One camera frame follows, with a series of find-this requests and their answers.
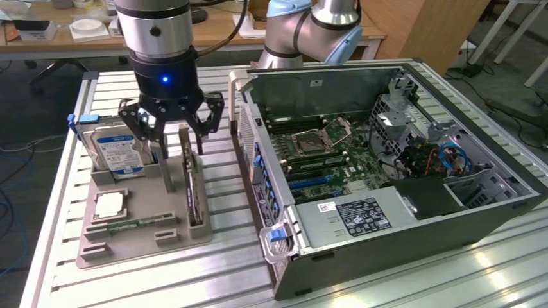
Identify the blue expansion slot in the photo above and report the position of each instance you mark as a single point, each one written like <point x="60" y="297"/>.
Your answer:
<point x="309" y="183"/>

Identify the metal socket cover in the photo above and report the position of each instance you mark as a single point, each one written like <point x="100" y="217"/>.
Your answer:
<point x="339" y="128"/>

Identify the round black lamp base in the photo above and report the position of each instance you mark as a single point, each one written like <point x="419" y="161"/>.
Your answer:
<point x="200" y="16"/>

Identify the grey power supply black label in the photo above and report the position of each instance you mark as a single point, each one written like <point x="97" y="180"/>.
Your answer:
<point x="321" y="224"/>

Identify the silver finned chipset heatsink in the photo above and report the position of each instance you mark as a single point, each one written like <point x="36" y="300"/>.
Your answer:
<point x="359" y="187"/>

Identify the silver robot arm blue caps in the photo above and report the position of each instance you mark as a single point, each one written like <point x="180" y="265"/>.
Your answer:
<point x="153" y="32"/>

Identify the white labelled box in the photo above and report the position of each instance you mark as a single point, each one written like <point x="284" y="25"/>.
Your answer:
<point x="113" y="29"/>

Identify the orange box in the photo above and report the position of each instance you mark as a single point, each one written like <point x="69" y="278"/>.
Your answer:
<point x="8" y="35"/>

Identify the black expansion slot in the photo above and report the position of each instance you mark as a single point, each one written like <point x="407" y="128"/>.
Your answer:
<point x="305" y="174"/>

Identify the white frame table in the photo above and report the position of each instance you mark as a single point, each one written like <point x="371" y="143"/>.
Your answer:
<point x="508" y="35"/>

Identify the black plastic shroud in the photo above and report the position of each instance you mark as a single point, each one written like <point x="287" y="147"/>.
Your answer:
<point x="428" y="199"/>

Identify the grey parts rack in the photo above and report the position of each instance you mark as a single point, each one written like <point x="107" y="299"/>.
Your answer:
<point x="141" y="202"/>

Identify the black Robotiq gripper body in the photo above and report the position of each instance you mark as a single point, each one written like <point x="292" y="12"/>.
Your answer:
<point x="167" y="90"/>

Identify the blue case latch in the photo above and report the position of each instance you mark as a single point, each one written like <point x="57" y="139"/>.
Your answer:
<point x="275" y="233"/>

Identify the white box black top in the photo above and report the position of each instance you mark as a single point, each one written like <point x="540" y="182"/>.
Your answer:
<point x="36" y="33"/>

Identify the green RAM stick white label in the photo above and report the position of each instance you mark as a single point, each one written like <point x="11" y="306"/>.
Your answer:
<point x="319" y="163"/>

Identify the wooden cabinet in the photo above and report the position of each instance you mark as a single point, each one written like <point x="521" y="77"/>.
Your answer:
<point x="453" y="32"/>

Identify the brown cardboard box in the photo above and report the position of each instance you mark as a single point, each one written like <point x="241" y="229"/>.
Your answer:
<point x="256" y="6"/>

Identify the grey metal disk bay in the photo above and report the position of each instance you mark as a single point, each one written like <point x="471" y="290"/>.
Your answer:
<point x="492" y="189"/>

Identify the green RAM stick bare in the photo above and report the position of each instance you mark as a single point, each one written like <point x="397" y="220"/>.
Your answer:
<point x="128" y="223"/>

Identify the blue disk carrier frame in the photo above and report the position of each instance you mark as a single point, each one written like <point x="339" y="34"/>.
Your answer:
<point x="88" y="118"/>

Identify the black chair base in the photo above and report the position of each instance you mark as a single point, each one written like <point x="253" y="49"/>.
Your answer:
<point x="513" y="109"/>
<point x="51" y="72"/>

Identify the black power brick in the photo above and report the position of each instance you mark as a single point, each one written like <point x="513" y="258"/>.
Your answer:
<point x="471" y="70"/>

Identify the white papers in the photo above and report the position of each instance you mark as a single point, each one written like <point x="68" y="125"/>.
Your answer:
<point x="245" y="30"/>

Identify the white box red button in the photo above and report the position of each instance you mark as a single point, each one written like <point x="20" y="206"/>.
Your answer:
<point x="467" y="57"/>

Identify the grey plastic bag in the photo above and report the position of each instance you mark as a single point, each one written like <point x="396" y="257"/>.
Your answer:
<point x="109" y="8"/>

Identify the dark grey open PC case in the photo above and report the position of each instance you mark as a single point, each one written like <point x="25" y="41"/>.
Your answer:
<point x="385" y="272"/>

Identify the green motherboard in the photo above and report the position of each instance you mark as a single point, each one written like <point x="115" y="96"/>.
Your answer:
<point x="364" y="160"/>

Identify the CPU socket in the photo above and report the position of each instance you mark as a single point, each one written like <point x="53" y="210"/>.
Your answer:
<point x="309" y="144"/>

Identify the white block round dish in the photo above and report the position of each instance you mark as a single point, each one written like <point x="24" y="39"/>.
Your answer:
<point x="87" y="32"/>

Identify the grey cup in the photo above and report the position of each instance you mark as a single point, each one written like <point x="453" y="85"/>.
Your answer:
<point x="61" y="4"/>

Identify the green graphics card black cooler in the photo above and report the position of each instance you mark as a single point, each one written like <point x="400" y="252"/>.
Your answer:
<point x="192" y="192"/>

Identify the perforated metal disk bay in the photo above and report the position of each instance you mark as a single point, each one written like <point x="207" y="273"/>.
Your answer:
<point x="403" y="106"/>

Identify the hard disk blue label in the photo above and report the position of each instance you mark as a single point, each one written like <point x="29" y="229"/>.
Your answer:
<point x="115" y="150"/>

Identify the silver CPU chip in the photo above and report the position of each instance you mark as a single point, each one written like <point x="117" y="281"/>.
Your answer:
<point x="107" y="205"/>

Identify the wooden desk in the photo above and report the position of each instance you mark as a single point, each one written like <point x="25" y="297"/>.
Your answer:
<point x="43" y="46"/>

